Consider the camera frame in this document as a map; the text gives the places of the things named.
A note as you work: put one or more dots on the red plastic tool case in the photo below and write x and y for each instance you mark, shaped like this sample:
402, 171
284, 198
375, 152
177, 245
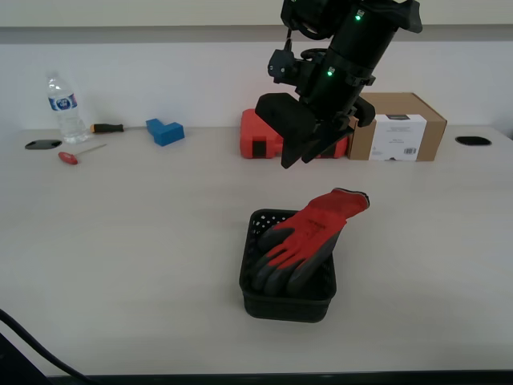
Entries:
256, 136

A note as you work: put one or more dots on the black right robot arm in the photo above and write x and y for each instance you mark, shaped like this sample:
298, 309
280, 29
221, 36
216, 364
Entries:
360, 36

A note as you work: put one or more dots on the blue plastic block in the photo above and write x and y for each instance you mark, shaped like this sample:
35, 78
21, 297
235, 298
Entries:
164, 134

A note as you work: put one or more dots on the black robot base panel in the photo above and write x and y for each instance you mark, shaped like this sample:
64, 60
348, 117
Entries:
12, 369

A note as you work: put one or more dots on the clear plastic water bottle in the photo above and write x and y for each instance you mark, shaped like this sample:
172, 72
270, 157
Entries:
68, 120

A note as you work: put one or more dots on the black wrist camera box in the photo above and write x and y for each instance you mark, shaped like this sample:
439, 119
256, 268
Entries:
281, 66

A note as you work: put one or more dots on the black plastic mesh basket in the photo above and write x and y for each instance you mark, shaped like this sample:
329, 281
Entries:
280, 309

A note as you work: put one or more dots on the red and grey work glove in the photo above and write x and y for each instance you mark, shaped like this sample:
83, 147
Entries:
312, 228

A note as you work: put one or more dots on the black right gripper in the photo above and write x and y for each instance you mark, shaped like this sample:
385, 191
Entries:
332, 92

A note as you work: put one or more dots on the cardboard box with white label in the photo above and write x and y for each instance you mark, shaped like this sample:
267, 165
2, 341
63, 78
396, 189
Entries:
435, 128

